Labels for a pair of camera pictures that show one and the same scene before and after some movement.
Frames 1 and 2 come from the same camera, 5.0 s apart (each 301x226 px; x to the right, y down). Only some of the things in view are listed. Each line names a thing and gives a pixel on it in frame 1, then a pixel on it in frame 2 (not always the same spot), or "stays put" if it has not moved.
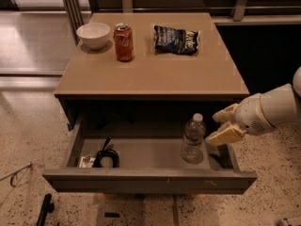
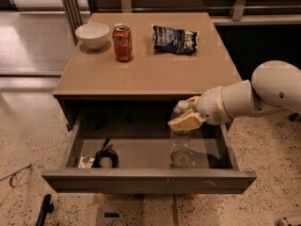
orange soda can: [122, 35] stays put
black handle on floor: [47, 207] stays put
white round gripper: [250, 114] → [211, 106]
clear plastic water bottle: [192, 151] → [182, 155]
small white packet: [87, 162] stays put
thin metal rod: [13, 173] stays put
